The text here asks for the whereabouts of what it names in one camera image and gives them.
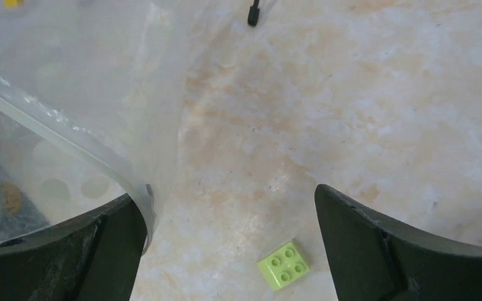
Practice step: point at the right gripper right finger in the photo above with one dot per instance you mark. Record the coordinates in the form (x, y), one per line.
(372, 256)

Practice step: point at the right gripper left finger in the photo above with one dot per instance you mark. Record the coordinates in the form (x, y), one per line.
(93, 256)

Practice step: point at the clear zip top bag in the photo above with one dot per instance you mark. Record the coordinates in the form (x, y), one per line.
(91, 96)

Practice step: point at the lime green toy brick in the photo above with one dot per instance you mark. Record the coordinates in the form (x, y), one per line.
(284, 266)

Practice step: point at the poker chip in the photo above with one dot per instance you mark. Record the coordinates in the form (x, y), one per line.
(11, 198)

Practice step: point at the yellow block near left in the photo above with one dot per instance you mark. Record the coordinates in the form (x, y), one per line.
(12, 4)

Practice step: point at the black microphone tripod stand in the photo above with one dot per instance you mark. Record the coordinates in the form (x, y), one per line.
(253, 16)

